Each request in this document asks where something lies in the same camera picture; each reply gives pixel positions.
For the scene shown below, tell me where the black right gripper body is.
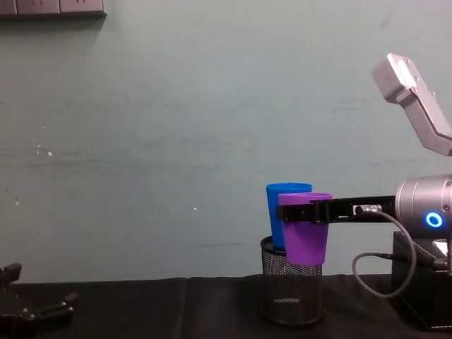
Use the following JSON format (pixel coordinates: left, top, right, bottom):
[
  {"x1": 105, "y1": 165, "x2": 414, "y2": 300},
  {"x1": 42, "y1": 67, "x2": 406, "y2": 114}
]
[{"x1": 331, "y1": 195, "x2": 397, "y2": 225}]

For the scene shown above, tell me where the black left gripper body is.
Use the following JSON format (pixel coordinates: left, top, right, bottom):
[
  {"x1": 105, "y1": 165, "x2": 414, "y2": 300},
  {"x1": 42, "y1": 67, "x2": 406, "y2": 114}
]
[{"x1": 0, "y1": 282, "x2": 42, "y2": 339}]

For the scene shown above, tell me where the purple plastic cup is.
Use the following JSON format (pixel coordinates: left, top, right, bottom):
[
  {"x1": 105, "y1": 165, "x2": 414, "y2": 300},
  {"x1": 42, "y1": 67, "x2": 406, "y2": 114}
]
[{"x1": 278, "y1": 192, "x2": 334, "y2": 266}]

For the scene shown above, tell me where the blue plastic cup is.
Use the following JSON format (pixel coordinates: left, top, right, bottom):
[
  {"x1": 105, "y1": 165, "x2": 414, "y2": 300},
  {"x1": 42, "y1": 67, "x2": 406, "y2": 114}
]
[{"x1": 266, "y1": 182, "x2": 314, "y2": 250}]

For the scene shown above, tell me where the black mesh pen holder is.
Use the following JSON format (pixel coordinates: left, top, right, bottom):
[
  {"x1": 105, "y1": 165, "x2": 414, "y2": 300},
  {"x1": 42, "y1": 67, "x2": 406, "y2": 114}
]
[{"x1": 259, "y1": 235, "x2": 326, "y2": 326}]

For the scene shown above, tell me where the black table cloth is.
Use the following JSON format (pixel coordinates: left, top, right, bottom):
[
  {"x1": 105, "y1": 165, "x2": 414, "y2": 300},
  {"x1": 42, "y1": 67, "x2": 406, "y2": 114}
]
[{"x1": 0, "y1": 274, "x2": 452, "y2": 339}]

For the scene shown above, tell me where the thin dark gripper cable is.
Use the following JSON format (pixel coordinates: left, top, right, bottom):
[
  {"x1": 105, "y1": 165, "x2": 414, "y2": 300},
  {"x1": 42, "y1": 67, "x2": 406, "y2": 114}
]
[{"x1": 352, "y1": 203, "x2": 450, "y2": 299}]

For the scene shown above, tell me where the grey wall socket strip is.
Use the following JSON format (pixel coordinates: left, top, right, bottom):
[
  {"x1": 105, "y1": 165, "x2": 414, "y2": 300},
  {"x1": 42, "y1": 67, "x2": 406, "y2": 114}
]
[{"x1": 0, "y1": 0, "x2": 108, "y2": 20}]

